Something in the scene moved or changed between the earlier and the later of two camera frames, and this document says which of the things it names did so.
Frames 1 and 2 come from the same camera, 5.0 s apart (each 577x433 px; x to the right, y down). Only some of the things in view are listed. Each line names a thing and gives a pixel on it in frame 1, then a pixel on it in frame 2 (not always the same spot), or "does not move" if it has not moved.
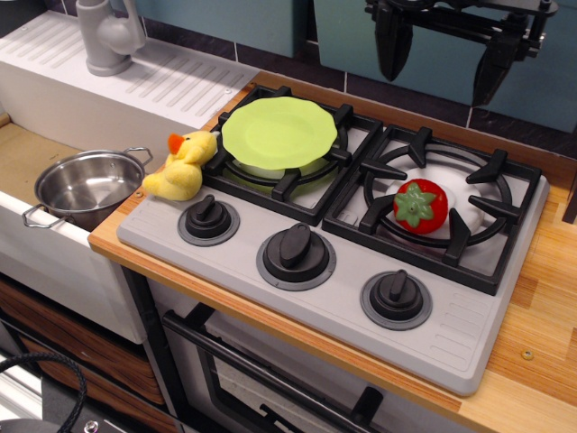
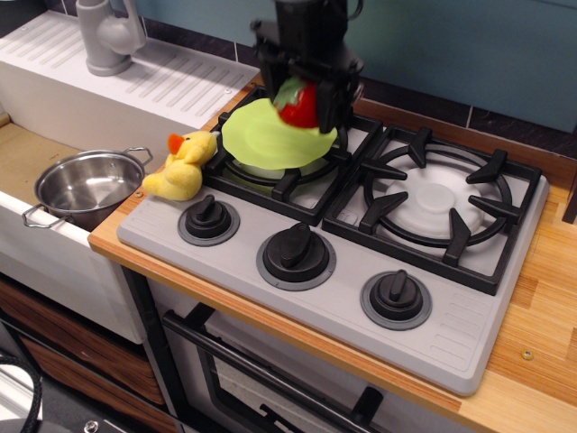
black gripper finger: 394,37 to 275,74
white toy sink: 52,105 does not move
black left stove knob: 208,223 does not move
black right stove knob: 397,300 does not move
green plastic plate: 276,133 does not move
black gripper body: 525,21 to 310,36
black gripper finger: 505,45 to 335,102
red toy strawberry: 420,206 to 297,102
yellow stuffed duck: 181,177 does not move
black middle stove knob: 296,259 does not move
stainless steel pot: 84,187 does not move
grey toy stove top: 341,291 does not move
